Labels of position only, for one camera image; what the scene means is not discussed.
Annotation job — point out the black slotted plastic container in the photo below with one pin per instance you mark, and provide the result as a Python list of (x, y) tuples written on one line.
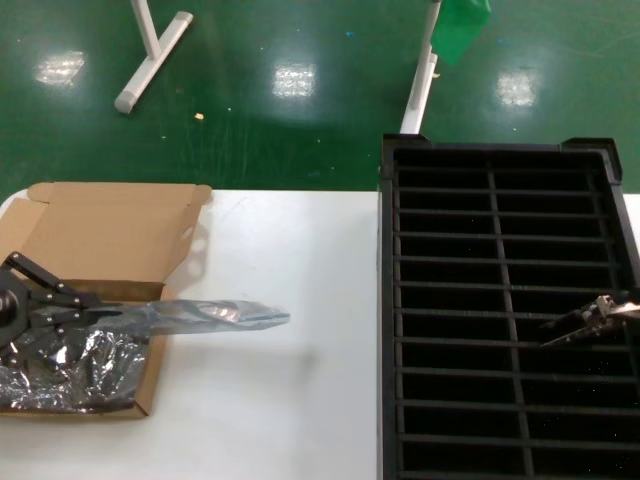
[(450, 287)]

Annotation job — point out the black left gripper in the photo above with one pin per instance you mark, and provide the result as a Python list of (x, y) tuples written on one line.
[(12, 315)]

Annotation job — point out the clear grey antistatic bag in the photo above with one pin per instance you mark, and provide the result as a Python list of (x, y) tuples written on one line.
[(210, 312)]

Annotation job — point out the silver bagged graphics cards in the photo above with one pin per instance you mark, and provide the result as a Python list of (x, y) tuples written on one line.
[(110, 370)]

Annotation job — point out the green tablecloth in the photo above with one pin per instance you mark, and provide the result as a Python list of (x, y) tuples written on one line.
[(460, 30)]

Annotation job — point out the white metal table leg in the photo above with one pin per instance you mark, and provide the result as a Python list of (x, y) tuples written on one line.
[(417, 100), (145, 75)]

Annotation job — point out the open brown cardboard box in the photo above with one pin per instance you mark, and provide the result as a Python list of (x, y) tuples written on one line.
[(110, 225)]

